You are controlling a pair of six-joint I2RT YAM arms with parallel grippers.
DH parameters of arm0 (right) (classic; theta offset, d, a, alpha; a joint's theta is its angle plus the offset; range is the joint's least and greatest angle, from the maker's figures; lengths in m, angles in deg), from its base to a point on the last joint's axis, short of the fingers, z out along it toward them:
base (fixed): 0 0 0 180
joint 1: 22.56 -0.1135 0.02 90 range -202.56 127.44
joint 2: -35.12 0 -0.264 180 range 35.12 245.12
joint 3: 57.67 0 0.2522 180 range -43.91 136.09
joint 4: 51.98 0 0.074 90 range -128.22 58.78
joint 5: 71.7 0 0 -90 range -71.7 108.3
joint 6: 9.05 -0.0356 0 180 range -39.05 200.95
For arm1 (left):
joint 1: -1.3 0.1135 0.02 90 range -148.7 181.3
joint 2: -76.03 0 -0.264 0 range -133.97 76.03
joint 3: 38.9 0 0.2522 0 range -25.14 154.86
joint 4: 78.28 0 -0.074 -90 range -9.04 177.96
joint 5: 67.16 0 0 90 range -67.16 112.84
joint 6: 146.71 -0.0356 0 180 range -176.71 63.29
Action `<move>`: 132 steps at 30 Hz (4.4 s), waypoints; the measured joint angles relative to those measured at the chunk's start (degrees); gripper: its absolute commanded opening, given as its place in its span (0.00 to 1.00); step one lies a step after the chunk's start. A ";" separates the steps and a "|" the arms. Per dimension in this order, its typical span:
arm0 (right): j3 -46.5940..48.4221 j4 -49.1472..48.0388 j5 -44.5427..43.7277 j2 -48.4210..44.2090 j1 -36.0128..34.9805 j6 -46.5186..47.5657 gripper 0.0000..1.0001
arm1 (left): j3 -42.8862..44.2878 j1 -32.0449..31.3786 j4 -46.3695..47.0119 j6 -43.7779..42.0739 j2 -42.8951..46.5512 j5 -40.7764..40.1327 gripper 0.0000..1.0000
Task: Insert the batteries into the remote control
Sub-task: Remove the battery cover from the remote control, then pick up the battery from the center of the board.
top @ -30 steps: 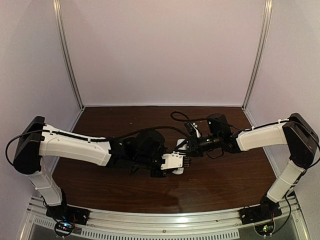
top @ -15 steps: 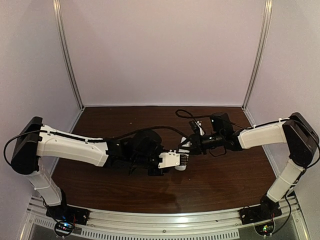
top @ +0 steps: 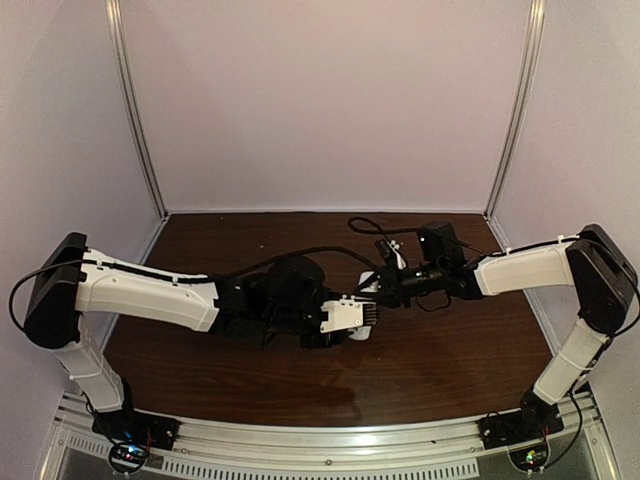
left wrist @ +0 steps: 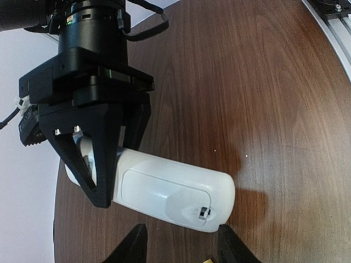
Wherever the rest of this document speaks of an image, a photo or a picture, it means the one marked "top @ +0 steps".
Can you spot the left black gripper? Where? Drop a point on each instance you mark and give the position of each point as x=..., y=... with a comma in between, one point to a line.
x=314, y=340

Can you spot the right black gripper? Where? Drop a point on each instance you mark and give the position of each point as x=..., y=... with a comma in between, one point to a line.
x=380, y=291

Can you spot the white remote control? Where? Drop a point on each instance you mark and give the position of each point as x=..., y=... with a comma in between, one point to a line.
x=367, y=284

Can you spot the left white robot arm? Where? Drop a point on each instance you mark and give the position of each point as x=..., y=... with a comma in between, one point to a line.
x=288, y=298

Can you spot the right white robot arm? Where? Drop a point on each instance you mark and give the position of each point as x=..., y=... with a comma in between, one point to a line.
x=605, y=283

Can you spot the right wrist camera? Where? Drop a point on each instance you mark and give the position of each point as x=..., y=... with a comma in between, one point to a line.
x=389, y=251

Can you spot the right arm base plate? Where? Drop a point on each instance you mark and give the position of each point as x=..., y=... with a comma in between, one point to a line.
x=518, y=426

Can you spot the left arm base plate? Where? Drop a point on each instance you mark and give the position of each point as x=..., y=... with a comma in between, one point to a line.
x=140, y=428

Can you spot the aluminium front rail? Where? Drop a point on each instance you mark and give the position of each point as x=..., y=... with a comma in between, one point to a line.
x=451, y=449

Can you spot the right aluminium frame post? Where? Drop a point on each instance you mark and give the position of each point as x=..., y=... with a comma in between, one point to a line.
x=530, y=56

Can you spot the aluminium frame post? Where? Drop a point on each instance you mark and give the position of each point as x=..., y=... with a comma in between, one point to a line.
x=133, y=115
x=530, y=56

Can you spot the left aluminium frame post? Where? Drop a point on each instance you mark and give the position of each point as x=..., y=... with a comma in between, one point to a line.
x=133, y=115

